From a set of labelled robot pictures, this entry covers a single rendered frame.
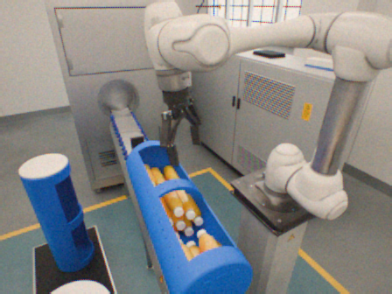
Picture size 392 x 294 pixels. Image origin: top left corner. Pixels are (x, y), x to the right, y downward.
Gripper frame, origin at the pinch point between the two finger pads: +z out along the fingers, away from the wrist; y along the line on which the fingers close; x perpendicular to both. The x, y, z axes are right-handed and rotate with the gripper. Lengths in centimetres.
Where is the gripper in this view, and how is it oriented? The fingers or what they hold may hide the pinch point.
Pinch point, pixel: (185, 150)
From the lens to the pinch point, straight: 80.7
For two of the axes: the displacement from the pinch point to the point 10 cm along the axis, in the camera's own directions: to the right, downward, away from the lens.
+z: 1.4, 8.7, 4.6
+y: 4.9, -4.7, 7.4
